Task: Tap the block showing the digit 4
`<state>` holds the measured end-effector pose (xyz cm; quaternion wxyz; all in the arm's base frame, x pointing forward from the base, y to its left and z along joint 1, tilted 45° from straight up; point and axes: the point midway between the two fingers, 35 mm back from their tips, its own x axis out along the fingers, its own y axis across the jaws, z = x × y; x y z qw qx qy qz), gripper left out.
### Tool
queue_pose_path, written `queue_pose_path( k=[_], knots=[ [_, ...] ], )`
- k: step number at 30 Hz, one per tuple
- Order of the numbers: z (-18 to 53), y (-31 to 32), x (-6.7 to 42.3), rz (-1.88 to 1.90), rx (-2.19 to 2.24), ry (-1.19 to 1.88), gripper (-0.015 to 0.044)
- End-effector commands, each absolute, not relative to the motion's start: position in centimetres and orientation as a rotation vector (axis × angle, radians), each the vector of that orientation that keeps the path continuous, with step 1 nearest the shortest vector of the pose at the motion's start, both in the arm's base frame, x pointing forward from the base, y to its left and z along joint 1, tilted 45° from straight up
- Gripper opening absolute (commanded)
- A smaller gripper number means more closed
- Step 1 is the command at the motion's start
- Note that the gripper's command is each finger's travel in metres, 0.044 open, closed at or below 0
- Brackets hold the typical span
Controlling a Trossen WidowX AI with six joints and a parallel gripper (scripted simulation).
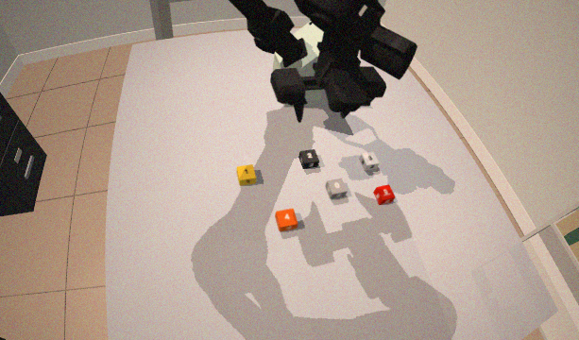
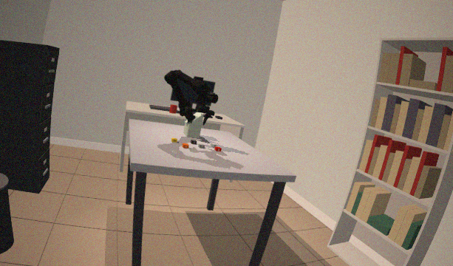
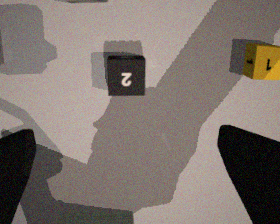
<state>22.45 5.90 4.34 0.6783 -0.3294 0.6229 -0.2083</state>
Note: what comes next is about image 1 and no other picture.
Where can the red block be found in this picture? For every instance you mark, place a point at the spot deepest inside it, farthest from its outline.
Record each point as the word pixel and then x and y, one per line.
pixel 384 194

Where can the orange block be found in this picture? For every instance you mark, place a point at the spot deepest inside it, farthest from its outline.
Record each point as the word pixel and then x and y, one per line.
pixel 286 220

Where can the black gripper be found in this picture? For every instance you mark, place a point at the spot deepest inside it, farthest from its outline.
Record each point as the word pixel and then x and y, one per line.
pixel 290 87

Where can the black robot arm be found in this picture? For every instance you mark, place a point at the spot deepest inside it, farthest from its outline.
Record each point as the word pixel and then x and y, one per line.
pixel 345 33

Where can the yellow block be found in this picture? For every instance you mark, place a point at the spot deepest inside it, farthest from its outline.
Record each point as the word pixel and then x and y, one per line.
pixel 246 175

